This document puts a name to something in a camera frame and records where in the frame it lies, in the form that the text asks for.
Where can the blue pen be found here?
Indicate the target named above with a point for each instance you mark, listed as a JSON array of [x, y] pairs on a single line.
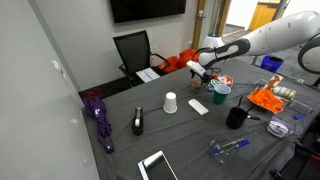
[[241, 144]]

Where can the grey table cloth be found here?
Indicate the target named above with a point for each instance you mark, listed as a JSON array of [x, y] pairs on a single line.
[[186, 140]]

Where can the white paper cup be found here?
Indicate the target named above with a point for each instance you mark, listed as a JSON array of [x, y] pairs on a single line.
[[170, 103]]

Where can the wooden door frame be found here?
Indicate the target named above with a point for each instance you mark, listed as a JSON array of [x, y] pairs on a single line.
[[199, 26]]

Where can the white paper sheet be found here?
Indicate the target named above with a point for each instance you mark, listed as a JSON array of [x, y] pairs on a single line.
[[147, 75]]

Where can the clear compartment container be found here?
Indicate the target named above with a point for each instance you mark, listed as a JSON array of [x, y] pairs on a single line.
[[300, 107]]

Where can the teal round lid tin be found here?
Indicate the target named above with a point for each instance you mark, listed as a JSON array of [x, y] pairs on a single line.
[[214, 83]]

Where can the blue plastic bin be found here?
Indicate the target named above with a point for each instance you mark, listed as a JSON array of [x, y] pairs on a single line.
[[271, 64]]

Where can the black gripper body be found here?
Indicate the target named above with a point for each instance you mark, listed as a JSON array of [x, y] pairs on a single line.
[[206, 76]]

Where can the black office chair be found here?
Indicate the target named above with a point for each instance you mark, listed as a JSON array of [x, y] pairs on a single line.
[[133, 50]]

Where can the black wall television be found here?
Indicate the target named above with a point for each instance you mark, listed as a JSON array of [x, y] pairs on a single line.
[[146, 10]]

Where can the yellow ribbon spool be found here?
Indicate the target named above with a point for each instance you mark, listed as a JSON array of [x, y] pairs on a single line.
[[286, 93], [292, 95]]

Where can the orange bag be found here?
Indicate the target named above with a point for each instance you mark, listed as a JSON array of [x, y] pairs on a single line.
[[170, 63], [186, 56]]

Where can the purple folded umbrella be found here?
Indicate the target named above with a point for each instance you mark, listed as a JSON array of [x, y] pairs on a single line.
[[98, 113]]

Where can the tablet with white frame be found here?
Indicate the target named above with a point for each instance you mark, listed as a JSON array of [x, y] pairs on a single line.
[[158, 168]]

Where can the black marker pen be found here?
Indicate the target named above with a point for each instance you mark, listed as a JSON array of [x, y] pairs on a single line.
[[254, 117]]

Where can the round clear plastic case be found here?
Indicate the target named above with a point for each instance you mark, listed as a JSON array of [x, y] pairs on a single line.
[[281, 126]]

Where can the small blue object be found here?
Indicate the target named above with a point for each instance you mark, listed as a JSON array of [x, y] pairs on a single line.
[[299, 116]]

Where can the green plastic cup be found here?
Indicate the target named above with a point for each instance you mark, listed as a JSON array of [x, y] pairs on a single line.
[[220, 96]]

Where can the red floor object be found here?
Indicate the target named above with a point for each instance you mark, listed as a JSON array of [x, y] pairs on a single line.
[[93, 94]]

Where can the red white tape roll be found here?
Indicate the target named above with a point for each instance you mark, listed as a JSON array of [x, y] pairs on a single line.
[[226, 80]]

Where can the wooden door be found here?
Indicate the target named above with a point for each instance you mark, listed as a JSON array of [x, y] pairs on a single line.
[[263, 15]]

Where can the clear pen case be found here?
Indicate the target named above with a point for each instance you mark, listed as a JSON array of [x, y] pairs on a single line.
[[221, 160]]

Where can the black mug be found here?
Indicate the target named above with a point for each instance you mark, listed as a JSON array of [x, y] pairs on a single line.
[[235, 121]]

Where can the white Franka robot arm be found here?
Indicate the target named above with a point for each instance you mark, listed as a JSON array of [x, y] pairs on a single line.
[[283, 33]]

